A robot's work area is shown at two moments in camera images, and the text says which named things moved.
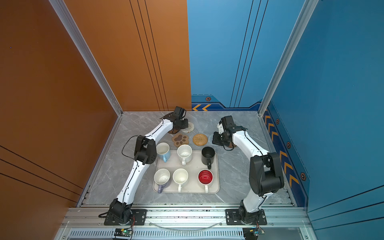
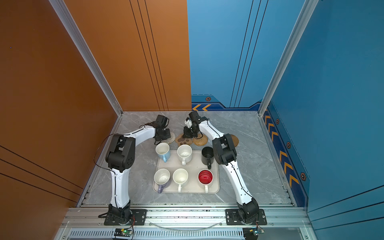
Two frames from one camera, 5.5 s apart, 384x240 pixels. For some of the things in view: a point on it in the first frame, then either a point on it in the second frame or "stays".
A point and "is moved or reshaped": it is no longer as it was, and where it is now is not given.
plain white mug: x=180 y=176 stays
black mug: x=207 y=156 stays
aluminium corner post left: x=84 y=49 stays
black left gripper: x=185 y=124 → x=168 y=131
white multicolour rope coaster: x=190 y=128 is moved or reshaped
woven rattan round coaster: x=200 y=139 stays
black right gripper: x=215 y=141 → x=186 y=134
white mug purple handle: x=161 y=177 stays
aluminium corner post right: x=306 y=14 stays
